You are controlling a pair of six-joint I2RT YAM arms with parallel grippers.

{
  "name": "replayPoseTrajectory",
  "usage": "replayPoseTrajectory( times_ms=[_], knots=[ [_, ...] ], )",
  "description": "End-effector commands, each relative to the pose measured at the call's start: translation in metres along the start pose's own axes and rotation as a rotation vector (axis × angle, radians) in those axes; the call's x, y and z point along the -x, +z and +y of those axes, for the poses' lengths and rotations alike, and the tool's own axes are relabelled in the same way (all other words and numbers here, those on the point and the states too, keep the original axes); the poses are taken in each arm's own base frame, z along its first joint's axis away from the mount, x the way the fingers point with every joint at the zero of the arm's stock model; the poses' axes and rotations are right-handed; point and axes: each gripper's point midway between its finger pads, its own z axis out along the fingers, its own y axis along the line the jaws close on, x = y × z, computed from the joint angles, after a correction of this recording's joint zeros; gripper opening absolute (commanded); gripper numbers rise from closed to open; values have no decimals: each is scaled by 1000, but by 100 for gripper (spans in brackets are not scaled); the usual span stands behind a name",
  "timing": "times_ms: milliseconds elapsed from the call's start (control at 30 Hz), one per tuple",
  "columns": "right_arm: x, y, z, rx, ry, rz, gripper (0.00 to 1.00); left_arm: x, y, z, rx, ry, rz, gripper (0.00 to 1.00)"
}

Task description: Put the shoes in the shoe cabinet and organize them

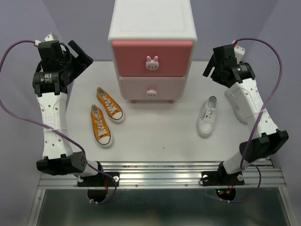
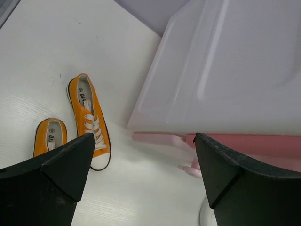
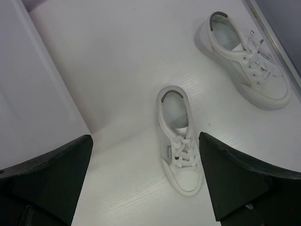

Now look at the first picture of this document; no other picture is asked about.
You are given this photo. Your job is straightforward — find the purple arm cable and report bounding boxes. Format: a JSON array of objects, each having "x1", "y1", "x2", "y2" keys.
[
  {"x1": 0, "y1": 39, "x2": 118, "y2": 205},
  {"x1": 199, "y1": 37, "x2": 282, "y2": 203}
]

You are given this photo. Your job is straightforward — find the light pink drawer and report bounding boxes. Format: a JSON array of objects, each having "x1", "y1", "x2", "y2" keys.
[{"x1": 119, "y1": 77, "x2": 186, "y2": 100}]

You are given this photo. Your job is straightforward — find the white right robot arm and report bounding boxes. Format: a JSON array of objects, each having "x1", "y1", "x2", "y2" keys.
[{"x1": 199, "y1": 44, "x2": 289, "y2": 186}]

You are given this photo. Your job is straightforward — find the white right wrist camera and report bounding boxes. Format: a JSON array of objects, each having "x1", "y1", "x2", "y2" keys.
[{"x1": 234, "y1": 45, "x2": 245, "y2": 64}]

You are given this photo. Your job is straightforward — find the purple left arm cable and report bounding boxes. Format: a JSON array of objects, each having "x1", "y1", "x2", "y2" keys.
[{"x1": 0, "y1": 39, "x2": 118, "y2": 205}]

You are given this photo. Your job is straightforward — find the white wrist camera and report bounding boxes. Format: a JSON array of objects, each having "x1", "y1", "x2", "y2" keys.
[
  {"x1": 234, "y1": 45, "x2": 245, "y2": 64},
  {"x1": 44, "y1": 33, "x2": 58, "y2": 42}
]

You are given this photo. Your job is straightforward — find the aluminium mounting rail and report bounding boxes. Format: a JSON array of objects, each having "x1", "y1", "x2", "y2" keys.
[{"x1": 39, "y1": 161, "x2": 288, "y2": 189}]

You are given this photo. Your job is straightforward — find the orange sneaker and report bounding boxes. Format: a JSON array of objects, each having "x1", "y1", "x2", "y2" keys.
[
  {"x1": 90, "y1": 105, "x2": 113, "y2": 148},
  {"x1": 96, "y1": 87, "x2": 125, "y2": 123}
]

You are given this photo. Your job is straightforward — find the white sneaker one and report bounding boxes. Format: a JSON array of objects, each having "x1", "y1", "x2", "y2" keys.
[
  {"x1": 224, "y1": 89, "x2": 247, "y2": 124},
  {"x1": 196, "y1": 96, "x2": 217, "y2": 138}
]

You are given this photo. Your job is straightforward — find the dark pink drawer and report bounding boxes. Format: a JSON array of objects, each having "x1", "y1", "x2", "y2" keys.
[{"x1": 112, "y1": 40, "x2": 193, "y2": 77}]

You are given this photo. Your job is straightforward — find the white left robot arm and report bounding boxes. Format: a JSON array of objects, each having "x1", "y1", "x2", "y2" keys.
[{"x1": 32, "y1": 40, "x2": 113, "y2": 186}]

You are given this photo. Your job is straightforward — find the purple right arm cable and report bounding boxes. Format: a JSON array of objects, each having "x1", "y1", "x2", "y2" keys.
[{"x1": 199, "y1": 37, "x2": 282, "y2": 203}]

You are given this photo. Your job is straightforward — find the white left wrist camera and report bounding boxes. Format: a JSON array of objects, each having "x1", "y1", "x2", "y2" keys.
[{"x1": 44, "y1": 33, "x2": 58, "y2": 42}]

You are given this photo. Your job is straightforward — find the orange sneaker front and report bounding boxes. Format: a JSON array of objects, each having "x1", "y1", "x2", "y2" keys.
[{"x1": 90, "y1": 105, "x2": 113, "y2": 148}]

